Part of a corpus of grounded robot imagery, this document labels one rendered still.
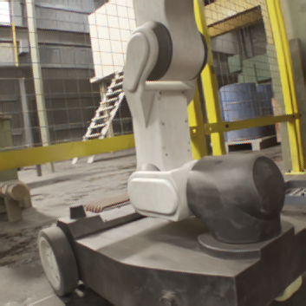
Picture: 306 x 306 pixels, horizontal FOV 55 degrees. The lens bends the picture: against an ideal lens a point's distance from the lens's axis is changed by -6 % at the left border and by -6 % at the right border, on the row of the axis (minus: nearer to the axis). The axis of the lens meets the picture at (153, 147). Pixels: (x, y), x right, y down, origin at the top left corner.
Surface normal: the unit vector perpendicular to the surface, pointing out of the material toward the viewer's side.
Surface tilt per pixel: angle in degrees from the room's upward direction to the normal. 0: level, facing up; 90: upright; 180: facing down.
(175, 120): 94
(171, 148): 94
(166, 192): 90
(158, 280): 90
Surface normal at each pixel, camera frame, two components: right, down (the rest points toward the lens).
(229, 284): -0.53, 0.11
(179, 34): 0.58, -0.22
